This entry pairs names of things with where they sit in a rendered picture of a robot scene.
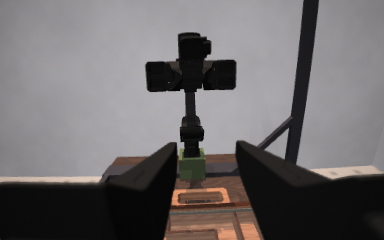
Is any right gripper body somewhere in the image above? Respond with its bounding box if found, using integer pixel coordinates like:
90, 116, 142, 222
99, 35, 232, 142
145, 60, 236, 92

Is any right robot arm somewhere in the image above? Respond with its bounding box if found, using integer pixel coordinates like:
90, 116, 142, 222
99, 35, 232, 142
176, 32, 211, 158

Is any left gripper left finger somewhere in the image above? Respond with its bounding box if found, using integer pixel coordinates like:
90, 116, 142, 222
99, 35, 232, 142
0, 142, 178, 240

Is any wooden maze board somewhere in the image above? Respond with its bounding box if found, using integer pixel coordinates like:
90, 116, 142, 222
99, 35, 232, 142
164, 188, 264, 240

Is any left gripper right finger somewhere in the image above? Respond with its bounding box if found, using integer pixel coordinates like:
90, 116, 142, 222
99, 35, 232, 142
235, 140, 384, 240

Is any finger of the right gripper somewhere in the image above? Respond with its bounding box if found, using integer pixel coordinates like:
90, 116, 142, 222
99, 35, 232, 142
202, 60, 218, 90
165, 61, 183, 91

